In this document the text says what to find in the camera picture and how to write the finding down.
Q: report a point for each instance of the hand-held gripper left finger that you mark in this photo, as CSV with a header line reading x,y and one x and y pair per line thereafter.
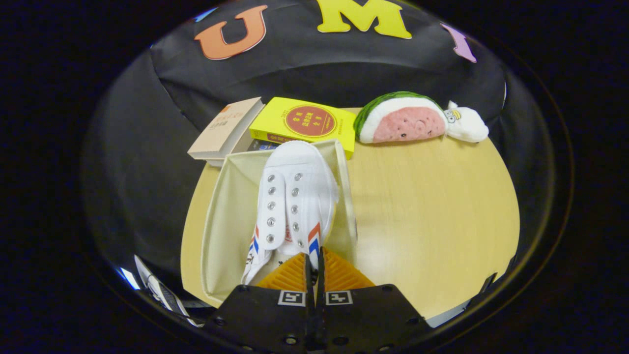
x,y
265,319

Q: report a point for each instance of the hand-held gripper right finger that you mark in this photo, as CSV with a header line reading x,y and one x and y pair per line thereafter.
x,y
368,319

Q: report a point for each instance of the cream fabric storage box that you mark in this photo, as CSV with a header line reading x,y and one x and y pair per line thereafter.
x,y
226,221

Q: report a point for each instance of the white shoe with striped sides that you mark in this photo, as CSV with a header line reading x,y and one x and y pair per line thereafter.
x,y
304,187

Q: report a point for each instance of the white and dark striped object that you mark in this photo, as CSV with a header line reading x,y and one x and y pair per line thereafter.
x,y
159,290

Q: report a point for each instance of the blue book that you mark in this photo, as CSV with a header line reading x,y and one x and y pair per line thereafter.
x,y
263,145

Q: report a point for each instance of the beige book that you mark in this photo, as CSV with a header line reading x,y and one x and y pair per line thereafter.
x,y
223,130

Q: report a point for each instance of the watermelon slice plush toy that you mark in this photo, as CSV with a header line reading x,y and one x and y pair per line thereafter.
x,y
408,123

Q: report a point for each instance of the yellow book with red circle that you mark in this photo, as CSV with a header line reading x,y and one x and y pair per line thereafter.
x,y
309,120

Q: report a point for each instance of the small white plush toy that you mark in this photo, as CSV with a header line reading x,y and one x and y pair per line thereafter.
x,y
467,127

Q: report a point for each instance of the black backdrop cloth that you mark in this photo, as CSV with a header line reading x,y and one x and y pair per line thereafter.
x,y
304,69

